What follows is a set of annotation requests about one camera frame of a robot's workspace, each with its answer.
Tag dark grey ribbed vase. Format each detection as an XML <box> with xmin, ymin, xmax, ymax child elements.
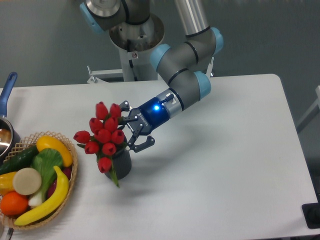
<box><xmin>112</xmin><ymin>148</ymin><xmax>132</xmax><ymax>180</ymax></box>

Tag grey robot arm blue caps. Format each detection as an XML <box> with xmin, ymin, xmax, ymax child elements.
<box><xmin>80</xmin><ymin>0</ymin><xmax>224</xmax><ymax>152</ymax></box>

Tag woven wicker basket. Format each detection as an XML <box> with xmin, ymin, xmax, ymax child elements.
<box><xmin>0</xmin><ymin>131</ymin><xmax>78</xmax><ymax>231</ymax></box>

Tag yellow banana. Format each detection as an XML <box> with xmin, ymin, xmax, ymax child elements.
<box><xmin>14</xmin><ymin>165</ymin><xmax>69</xmax><ymax>226</ymax></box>

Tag red tulip bouquet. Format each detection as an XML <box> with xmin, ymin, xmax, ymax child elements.
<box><xmin>73</xmin><ymin>101</ymin><xmax>127</xmax><ymax>187</ymax></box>

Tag orange fruit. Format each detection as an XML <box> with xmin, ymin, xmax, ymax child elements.
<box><xmin>0</xmin><ymin>191</ymin><xmax>29</xmax><ymax>216</ymax></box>

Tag yellow pepper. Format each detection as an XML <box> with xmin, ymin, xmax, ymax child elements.
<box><xmin>0</xmin><ymin>171</ymin><xmax>17</xmax><ymax>196</ymax></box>

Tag blue handled saucepan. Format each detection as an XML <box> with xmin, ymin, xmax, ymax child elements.
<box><xmin>0</xmin><ymin>72</ymin><xmax>21</xmax><ymax>165</ymax></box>

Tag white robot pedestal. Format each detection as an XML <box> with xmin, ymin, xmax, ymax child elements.
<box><xmin>109</xmin><ymin>13</ymin><xmax>165</xmax><ymax>82</ymax></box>

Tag black box at table edge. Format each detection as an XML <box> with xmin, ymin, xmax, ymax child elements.
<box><xmin>301</xmin><ymin>202</ymin><xmax>320</xmax><ymax>229</ymax></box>

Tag purple red vegetable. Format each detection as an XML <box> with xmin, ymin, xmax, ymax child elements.
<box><xmin>46</xmin><ymin>167</ymin><xmax>72</xmax><ymax>198</ymax></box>

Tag green cucumber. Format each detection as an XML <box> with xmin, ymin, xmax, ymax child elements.
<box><xmin>0</xmin><ymin>145</ymin><xmax>39</xmax><ymax>175</ymax></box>

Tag white frame at right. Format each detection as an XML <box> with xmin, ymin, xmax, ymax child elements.
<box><xmin>295</xmin><ymin>85</ymin><xmax>320</xmax><ymax>134</ymax></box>

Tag beige round disc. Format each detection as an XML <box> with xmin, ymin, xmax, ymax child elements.
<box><xmin>12</xmin><ymin>167</ymin><xmax>42</xmax><ymax>196</ymax></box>

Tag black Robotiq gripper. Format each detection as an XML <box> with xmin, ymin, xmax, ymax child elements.
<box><xmin>118</xmin><ymin>97</ymin><xmax>170</xmax><ymax>153</ymax></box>

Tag green bok choy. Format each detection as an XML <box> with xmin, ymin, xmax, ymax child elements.
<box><xmin>28</xmin><ymin>148</ymin><xmax>63</xmax><ymax>208</ymax></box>

